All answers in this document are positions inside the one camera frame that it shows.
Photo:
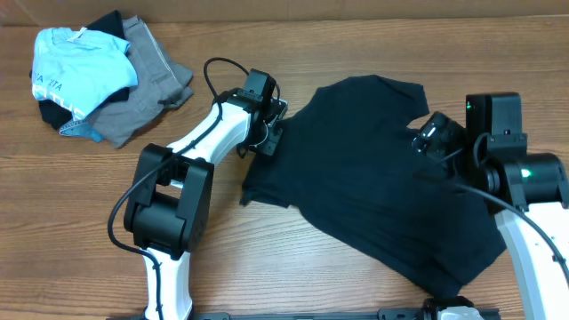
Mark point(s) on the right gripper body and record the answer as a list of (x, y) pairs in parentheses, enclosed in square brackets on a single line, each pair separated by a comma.
[(432, 137)]

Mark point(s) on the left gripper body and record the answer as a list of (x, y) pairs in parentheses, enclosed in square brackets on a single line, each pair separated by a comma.
[(266, 141)]

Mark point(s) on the dark navy t-shirt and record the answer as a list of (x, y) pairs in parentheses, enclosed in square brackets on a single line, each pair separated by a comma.
[(346, 161)]

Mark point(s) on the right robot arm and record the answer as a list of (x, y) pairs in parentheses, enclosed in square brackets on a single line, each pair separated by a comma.
[(527, 194)]

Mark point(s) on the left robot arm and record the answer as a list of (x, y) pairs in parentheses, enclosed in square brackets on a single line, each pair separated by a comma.
[(168, 211)]

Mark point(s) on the grey folded garment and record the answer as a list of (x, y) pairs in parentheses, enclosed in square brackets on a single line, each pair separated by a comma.
[(163, 84)]

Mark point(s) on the light blue folded t-shirt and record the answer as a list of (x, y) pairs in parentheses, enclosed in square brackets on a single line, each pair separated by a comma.
[(79, 70)]

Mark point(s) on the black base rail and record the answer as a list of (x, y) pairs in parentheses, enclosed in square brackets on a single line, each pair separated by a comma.
[(432, 309)]

